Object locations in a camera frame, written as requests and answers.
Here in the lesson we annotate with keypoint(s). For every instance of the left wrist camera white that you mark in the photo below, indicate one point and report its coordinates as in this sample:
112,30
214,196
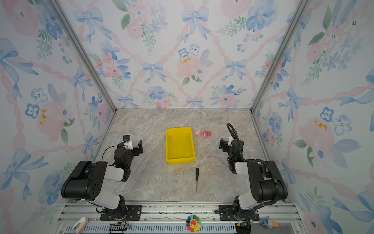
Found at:
127,143

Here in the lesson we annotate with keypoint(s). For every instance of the blue pink figurine toy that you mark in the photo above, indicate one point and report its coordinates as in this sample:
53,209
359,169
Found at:
269,223

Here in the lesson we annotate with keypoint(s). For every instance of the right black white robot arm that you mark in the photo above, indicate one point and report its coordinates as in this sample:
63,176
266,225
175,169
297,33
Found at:
266,185

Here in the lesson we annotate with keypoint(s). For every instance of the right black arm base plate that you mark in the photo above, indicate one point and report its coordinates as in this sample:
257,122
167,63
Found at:
232,213

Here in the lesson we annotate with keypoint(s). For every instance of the rainbow flower toy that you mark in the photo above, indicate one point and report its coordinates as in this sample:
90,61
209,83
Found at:
193,223

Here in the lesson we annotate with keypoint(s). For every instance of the yellow plastic bin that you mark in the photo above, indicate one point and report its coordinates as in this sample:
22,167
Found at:
179,146

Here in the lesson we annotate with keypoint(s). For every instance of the black handled screwdriver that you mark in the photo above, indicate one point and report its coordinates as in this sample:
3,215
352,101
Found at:
196,179

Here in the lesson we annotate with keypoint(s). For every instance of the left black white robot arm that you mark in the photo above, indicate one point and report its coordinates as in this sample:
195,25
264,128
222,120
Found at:
86,183

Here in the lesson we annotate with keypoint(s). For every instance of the white pink stapler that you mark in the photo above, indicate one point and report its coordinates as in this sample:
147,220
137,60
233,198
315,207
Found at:
80,225

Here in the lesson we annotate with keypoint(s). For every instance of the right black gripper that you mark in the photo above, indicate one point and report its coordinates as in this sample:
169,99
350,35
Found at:
224,145

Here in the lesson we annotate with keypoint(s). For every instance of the aluminium extrusion rail frame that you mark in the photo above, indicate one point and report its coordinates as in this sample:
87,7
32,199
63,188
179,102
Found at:
160,217

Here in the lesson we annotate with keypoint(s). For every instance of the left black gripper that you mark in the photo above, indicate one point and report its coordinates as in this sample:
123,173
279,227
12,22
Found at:
137,148

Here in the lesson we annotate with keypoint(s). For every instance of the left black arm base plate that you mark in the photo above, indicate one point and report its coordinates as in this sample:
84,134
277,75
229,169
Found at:
127,212

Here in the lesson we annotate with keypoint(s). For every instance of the dark pink small toy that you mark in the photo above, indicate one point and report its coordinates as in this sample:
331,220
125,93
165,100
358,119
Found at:
207,133

